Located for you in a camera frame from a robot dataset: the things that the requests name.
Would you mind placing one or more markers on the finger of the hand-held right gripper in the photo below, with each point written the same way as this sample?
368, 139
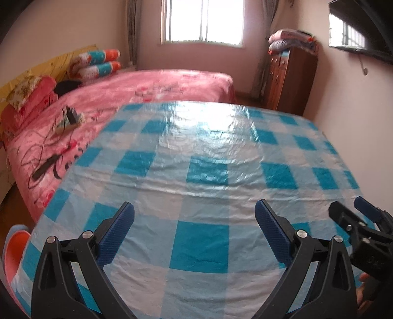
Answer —
368, 206
342, 216

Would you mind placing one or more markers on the dark cloth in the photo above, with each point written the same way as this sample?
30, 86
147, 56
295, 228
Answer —
66, 86

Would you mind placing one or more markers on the folded quilts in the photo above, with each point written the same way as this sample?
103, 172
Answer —
291, 38

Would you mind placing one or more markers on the window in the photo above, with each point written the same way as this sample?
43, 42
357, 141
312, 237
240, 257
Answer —
202, 21

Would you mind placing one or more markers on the blue white checked tablecloth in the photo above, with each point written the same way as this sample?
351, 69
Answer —
199, 184

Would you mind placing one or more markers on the floral pillow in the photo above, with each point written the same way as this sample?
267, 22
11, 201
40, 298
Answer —
21, 90

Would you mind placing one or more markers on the wall mounted black television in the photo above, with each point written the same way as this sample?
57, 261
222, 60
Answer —
353, 30

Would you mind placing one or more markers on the white power strip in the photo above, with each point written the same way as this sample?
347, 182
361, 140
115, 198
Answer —
61, 126

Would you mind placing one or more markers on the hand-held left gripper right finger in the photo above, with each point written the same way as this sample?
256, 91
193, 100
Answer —
273, 230

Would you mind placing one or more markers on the yellow headboard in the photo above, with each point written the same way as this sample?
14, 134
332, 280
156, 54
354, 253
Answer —
36, 70

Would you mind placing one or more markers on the grey curtain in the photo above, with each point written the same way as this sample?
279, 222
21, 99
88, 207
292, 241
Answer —
132, 30
276, 15

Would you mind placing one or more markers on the wooden cabinet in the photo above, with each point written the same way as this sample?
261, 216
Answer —
291, 86

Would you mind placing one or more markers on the person's right hand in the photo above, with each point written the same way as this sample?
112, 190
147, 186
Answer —
363, 286

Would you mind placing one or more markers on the cartoon print bolster pillow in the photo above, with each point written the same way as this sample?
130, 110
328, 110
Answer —
101, 69
98, 56

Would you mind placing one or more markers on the black phone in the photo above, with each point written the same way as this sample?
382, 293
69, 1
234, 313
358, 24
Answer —
46, 167

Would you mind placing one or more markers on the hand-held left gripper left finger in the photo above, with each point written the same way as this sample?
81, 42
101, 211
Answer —
118, 233

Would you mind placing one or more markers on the folded pink blanket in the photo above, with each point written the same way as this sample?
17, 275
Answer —
43, 92

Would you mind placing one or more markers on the pink printed bed blanket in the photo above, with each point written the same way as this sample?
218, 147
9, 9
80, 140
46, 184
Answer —
122, 86

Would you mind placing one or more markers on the pink trash bin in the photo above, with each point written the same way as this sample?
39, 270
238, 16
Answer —
15, 257

